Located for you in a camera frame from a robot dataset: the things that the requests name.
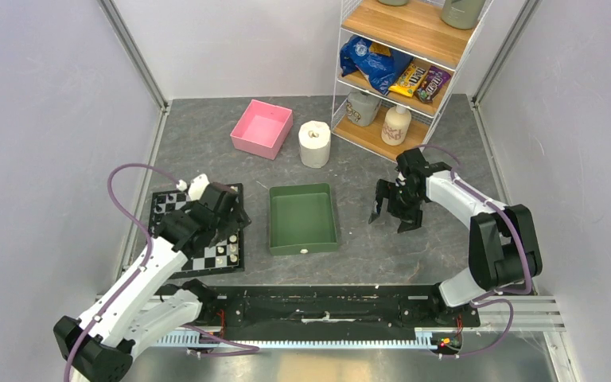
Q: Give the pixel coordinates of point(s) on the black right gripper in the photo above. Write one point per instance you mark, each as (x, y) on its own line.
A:
(411, 219)

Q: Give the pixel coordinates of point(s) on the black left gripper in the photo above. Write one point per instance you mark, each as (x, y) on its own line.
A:
(237, 218)

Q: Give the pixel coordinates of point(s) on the green plastic tray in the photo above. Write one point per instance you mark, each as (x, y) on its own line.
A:
(302, 216)

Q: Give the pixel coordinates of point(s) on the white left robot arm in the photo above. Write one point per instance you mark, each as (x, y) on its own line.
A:
(103, 342)

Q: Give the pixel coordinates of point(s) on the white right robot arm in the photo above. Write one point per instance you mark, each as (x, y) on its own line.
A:
(503, 249)

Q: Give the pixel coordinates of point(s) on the black white chessboard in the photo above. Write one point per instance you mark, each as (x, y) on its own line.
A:
(225, 257)

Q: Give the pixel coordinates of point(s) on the cream soap bottle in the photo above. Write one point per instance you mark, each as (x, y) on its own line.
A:
(396, 124)

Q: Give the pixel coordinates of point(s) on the grey jug on shelf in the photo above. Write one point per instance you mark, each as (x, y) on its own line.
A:
(361, 108)

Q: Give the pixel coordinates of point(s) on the white toilet paper roll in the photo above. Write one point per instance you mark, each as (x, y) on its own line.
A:
(314, 139)

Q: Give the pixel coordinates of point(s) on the pink plastic box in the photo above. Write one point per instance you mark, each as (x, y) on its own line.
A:
(262, 129)

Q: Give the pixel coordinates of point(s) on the yellow candy bag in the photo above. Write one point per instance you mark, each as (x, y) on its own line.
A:
(410, 79)

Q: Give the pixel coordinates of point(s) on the blue plastic bag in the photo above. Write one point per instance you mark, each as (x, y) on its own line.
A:
(380, 65)

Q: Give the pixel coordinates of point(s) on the brown candy bag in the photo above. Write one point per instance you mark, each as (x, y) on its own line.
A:
(435, 79)

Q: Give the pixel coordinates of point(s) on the grey green top bottle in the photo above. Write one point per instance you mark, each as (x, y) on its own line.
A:
(462, 14)

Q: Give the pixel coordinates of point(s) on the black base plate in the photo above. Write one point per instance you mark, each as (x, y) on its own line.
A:
(329, 313)

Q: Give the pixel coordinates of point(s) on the white wire wooden shelf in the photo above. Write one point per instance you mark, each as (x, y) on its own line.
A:
(414, 28)

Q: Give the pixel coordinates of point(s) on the white cable duct rail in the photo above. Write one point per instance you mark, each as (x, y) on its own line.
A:
(186, 338)

